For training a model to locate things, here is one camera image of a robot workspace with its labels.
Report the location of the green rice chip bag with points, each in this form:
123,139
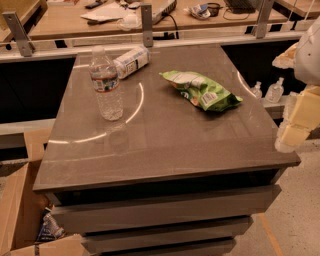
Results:
201,91

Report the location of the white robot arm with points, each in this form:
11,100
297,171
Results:
304,58

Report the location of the right clear sanitizer bottle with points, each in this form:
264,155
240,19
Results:
275,91

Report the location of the white lying plastic bottle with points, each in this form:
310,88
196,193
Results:
132,61

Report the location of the clear plastic water bottle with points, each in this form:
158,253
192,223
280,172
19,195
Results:
106,84

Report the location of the black keyboard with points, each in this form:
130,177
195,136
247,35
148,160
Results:
240,6

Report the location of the grey drawer cabinet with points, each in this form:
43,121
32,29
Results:
167,179

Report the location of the crumpled wrapper on desk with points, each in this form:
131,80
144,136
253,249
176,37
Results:
199,11

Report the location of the white power strip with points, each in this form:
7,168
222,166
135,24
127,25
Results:
164,9

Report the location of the white papers on desk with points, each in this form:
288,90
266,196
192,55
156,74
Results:
112,11

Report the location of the black remote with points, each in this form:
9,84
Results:
94,4

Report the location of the crumpled snack wrapper in box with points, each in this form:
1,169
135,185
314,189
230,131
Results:
49,228

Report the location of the cardboard box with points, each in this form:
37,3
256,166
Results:
21,209

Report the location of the right metal bracket post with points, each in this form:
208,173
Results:
265,8

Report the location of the metal bracket post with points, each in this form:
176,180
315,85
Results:
265,8
146,19
22,40

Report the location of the middle metal bracket post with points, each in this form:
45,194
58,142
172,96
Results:
146,19

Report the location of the left metal bracket post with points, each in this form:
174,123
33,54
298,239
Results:
22,40

